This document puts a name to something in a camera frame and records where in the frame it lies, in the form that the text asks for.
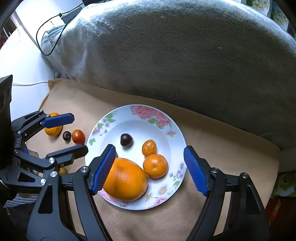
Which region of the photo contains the small mandarin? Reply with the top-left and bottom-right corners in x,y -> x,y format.
142,140 -> 157,157

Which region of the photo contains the black cable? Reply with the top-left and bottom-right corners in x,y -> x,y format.
36,11 -> 67,56

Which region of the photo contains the white cable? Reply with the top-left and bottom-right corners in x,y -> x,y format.
11,81 -> 49,87

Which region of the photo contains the large orange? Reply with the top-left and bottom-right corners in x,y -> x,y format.
103,158 -> 148,201

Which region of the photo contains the person's left forearm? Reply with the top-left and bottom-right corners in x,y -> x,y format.
3,193 -> 37,209

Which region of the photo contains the tan blanket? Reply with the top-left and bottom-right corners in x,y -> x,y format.
35,79 -> 281,241

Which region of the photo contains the floral white plate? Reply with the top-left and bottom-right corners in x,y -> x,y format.
85,104 -> 187,211

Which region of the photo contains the dark wooden shelf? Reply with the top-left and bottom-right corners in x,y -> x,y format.
0,14 -> 19,47

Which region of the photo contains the grey plush blanket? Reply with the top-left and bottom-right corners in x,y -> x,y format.
40,0 -> 296,151

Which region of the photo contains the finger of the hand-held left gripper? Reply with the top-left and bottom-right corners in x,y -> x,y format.
11,110 -> 75,140
14,144 -> 89,186

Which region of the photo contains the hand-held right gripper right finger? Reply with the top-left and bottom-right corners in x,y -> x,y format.
183,146 -> 271,241

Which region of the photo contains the black power adapter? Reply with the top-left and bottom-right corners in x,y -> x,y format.
62,6 -> 83,24

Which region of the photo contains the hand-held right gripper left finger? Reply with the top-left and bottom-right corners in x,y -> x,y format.
26,144 -> 116,241

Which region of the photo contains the red cherry tomato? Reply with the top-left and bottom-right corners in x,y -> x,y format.
72,129 -> 85,144

